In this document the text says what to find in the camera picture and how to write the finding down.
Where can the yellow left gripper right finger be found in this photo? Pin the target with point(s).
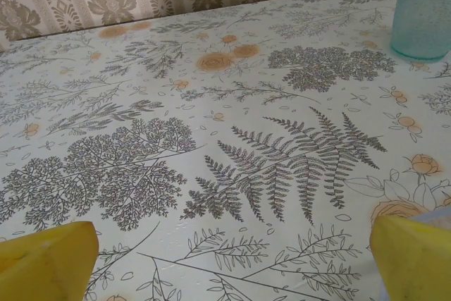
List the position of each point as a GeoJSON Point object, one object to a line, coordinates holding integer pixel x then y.
{"type": "Point", "coordinates": [415, 265]}

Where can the teal frosted cup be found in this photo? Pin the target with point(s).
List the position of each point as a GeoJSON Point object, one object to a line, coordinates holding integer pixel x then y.
{"type": "Point", "coordinates": [423, 8]}

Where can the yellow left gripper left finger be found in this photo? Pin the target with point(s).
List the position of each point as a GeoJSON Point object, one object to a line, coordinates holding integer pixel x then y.
{"type": "Point", "coordinates": [46, 265]}

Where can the floral tablecloth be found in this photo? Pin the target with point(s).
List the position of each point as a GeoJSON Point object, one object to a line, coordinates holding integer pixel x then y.
{"type": "Point", "coordinates": [225, 103]}

